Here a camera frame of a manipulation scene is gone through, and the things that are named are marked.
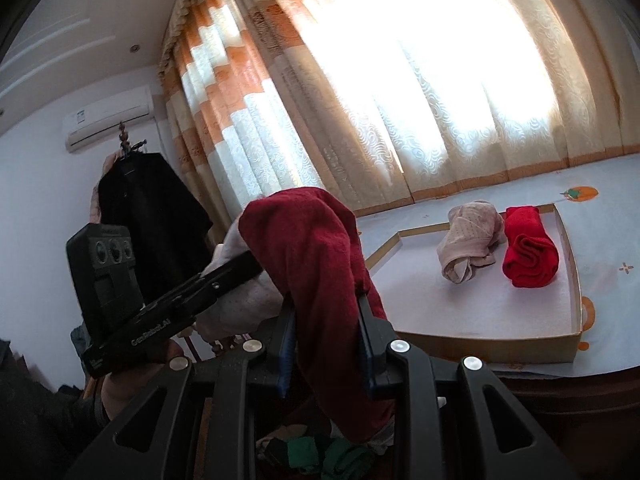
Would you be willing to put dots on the wooden coat rack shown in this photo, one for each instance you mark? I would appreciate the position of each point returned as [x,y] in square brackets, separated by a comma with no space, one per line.
[131,142]

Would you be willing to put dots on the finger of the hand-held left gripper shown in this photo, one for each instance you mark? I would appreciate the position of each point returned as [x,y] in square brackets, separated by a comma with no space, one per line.
[235,270]

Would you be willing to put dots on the orange white patterned curtain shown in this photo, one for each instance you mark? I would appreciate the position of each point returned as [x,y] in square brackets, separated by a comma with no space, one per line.
[240,110]

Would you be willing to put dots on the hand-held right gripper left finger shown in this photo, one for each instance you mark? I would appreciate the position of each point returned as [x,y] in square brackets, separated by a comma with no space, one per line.
[286,360]

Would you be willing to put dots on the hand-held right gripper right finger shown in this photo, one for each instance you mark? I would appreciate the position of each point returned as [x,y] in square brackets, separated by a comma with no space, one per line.
[372,360]

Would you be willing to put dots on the beige shallow cardboard box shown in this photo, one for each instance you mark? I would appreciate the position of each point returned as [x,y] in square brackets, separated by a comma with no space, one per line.
[475,310]

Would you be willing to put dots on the pink hanging garment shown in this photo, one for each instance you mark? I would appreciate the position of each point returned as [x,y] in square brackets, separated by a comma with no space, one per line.
[97,205]

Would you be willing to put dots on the dark red underwear white waistband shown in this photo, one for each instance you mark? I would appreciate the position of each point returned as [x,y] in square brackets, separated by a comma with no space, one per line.
[310,260]

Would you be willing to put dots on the person's left hand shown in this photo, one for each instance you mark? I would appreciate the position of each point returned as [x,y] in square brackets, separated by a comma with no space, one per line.
[145,375]

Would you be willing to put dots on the white air conditioner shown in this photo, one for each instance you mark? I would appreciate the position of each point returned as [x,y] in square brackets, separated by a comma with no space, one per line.
[105,117]

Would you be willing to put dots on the bright red underwear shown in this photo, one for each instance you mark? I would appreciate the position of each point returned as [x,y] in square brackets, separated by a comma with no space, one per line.
[530,250]

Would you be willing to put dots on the black hanging garment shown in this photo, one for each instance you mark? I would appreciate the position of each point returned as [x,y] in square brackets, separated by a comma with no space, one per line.
[155,210]

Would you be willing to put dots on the green black sock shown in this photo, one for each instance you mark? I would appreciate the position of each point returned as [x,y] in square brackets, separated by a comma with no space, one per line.
[302,455]
[345,462]

